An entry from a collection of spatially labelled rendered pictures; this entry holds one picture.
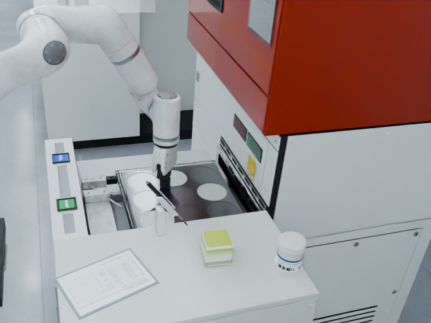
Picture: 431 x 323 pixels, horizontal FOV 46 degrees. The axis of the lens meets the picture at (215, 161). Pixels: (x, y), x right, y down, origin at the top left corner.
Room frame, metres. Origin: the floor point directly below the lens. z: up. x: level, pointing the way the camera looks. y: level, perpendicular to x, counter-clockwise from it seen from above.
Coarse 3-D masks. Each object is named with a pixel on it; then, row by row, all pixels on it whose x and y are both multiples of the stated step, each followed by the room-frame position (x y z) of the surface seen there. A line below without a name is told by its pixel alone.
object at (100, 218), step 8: (88, 208) 1.27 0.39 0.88; (96, 208) 1.27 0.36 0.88; (104, 208) 1.28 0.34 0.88; (88, 216) 1.23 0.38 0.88; (96, 216) 1.23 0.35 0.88; (104, 216) 1.24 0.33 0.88; (112, 216) 1.24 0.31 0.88; (88, 224) 1.21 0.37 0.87; (96, 224) 1.19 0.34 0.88; (104, 224) 1.20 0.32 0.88; (112, 224) 1.20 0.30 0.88; (96, 232) 1.16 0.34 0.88; (104, 232) 1.16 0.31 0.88
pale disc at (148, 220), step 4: (148, 212) 1.25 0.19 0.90; (152, 212) 1.25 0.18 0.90; (168, 212) 1.26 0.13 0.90; (144, 216) 1.23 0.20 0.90; (148, 216) 1.23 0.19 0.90; (152, 216) 1.23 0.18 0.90; (168, 216) 1.24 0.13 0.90; (144, 220) 1.21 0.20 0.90; (148, 220) 1.21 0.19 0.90; (152, 220) 1.21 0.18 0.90; (168, 220) 1.22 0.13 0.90; (172, 220) 1.22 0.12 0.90; (144, 224) 1.19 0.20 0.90; (148, 224) 1.19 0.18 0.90; (152, 224) 1.19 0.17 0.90
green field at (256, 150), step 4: (248, 136) 1.42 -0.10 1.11; (248, 140) 1.42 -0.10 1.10; (252, 140) 1.39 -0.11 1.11; (248, 144) 1.41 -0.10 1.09; (252, 144) 1.39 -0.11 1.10; (256, 144) 1.36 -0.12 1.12; (252, 148) 1.38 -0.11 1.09; (256, 148) 1.36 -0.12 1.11; (256, 152) 1.35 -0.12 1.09; (260, 152) 1.33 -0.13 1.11; (256, 156) 1.35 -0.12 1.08
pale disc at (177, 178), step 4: (172, 172) 1.49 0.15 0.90; (176, 172) 1.49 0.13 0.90; (180, 172) 1.49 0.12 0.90; (172, 176) 1.46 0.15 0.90; (176, 176) 1.47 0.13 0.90; (180, 176) 1.47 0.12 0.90; (184, 176) 1.47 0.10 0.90; (172, 180) 1.44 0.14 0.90; (176, 180) 1.44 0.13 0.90; (180, 180) 1.44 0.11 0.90; (184, 180) 1.45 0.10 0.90; (172, 184) 1.42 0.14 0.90; (176, 184) 1.42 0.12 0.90; (180, 184) 1.42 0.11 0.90
